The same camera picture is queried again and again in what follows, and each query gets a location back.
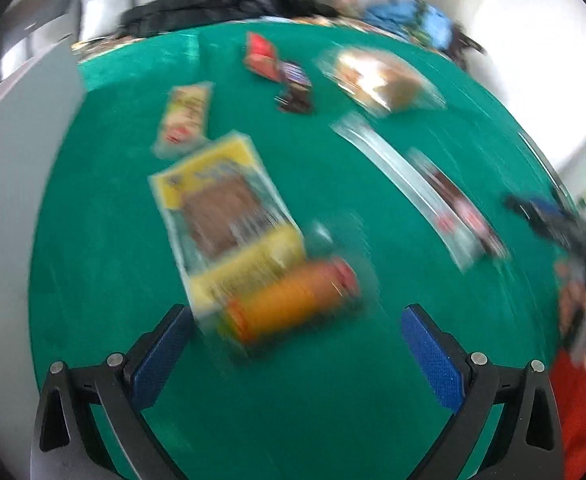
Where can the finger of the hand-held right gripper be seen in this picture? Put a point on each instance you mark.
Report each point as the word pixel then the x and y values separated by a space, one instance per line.
pixel 543 215

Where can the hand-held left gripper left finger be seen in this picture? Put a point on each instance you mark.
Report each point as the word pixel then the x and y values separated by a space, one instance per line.
pixel 163 355

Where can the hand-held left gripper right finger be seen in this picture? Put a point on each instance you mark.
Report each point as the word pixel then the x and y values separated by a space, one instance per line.
pixel 435 360

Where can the dark red snack bar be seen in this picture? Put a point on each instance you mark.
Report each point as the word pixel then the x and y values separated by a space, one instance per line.
pixel 453 200

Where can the orange biscuit roll packet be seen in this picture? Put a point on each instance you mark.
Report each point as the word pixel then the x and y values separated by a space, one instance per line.
pixel 288 300

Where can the long clear white packet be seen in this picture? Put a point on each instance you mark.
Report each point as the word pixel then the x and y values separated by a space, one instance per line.
pixel 398 165

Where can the yellow brown cake packet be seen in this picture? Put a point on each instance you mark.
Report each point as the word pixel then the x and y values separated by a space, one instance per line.
pixel 223 210

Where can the person's right forearm orange sleeve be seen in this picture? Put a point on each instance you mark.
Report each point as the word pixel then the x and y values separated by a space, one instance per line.
pixel 580 425

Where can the black bag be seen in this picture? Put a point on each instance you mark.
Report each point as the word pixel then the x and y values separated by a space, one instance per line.
pixel 465 47

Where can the green patterned cloth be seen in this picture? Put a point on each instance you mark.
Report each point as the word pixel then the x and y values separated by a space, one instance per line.
pixel 323 185

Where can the clear bread packet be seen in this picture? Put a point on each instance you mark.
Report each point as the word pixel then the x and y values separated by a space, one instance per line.
pixel 378 77

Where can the white board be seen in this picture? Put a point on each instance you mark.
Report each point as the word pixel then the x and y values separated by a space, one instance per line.
pixel 18 185

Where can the blue cloth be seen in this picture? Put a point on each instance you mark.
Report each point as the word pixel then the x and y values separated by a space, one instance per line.
pixel 408 17

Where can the cream green rice cracker packet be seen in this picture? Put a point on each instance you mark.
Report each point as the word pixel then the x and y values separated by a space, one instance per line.
pixel 185 115

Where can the dark chocolate bar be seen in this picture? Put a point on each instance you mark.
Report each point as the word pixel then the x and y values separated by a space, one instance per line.
pixel 295 87

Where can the red snack packet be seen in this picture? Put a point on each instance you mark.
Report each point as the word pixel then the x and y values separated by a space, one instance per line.
pixel 260 55

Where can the black puffer jacket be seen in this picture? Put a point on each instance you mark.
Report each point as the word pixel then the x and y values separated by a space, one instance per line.
pixel 233 0

